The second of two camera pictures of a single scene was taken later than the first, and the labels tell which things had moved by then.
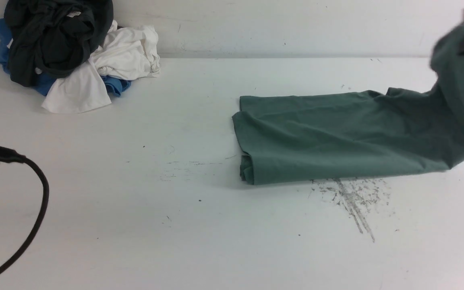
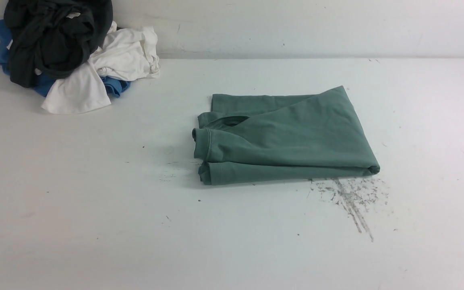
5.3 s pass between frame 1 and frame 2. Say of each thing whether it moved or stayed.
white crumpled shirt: stayed
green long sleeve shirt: moved
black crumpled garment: stayed
